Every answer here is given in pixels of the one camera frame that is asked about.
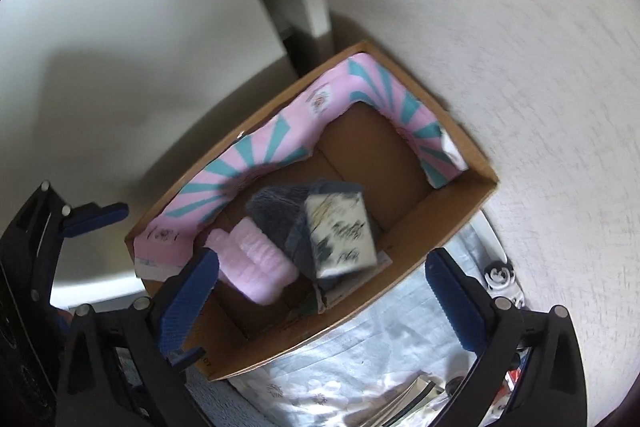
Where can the cardboard box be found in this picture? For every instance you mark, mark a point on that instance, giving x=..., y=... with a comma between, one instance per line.
x=370, y=157

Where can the pink teal striped paper liner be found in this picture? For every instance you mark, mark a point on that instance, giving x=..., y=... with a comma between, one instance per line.
x=250, y=152

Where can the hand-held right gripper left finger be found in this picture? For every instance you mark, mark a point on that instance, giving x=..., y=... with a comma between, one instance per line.
x=192, y=302

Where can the printed booklet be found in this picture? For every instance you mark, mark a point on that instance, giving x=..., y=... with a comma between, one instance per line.
x=405, y=402

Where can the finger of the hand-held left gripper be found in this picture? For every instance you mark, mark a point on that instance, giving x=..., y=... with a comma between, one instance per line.
x=95, y=216

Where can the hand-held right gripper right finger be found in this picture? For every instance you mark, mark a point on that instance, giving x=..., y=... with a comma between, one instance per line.
x=450, y=302

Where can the pink fuzzy sock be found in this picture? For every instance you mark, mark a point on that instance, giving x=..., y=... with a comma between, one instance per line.
x=255, y=257

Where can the dark grey cloth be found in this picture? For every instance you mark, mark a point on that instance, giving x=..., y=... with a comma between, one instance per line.
x=272, y=212

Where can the light blue printed cloth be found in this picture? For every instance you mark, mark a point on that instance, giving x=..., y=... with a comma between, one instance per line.
x=350, y=357

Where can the white black-printed tissue packet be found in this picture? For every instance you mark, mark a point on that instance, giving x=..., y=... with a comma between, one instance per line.
x=340, y=232

